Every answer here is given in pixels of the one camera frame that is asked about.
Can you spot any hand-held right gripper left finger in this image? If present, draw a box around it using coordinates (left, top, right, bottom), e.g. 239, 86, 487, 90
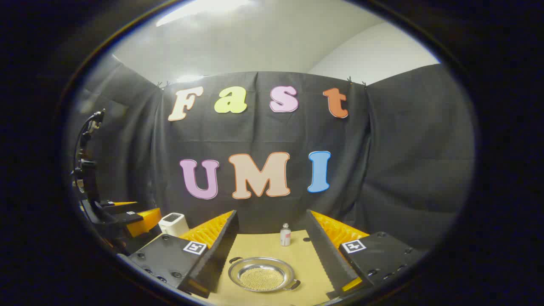
127, 210, 239, 299

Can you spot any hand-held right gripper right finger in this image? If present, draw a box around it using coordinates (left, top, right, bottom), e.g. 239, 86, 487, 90
305, 209, 425, 299

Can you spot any steel pot with black handles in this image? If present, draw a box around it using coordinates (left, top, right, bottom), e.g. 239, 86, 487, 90
228, 256, 301, 292

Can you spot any white toaster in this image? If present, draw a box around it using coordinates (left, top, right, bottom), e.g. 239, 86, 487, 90
159, 212, 190, 237

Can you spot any pile of yellow soybeans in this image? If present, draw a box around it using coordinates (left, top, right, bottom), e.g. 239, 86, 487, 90
238, 267, 284, 291

